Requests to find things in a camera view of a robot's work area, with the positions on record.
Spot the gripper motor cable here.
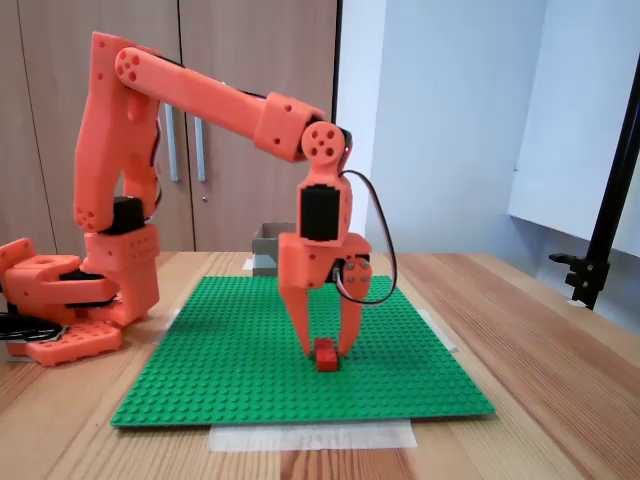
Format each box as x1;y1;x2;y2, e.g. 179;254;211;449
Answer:
333;169;399;306

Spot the red lego block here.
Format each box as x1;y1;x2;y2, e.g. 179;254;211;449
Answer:
313;337;340;373

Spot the green lego baseplate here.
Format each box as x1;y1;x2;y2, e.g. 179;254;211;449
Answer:
109;274;497;430

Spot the brown wooden cabinet door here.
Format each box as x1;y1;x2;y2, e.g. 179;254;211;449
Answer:
178;0;341;254
0;0;57;254
17;0;197;254

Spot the long masking tape strip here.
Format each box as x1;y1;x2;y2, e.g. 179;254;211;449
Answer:
208;419;419;453

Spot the black camera stand with clamp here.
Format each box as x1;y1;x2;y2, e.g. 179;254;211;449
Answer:
548;94;640;312

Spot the black base clamp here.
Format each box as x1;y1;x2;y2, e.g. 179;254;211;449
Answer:
0;312;69;346

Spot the metal cabinet door handle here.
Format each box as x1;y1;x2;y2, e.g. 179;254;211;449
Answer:
164;103;180;182
193;117;208;182

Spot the brown cardboard box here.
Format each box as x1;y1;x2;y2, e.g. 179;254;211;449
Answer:
252;221;300;278

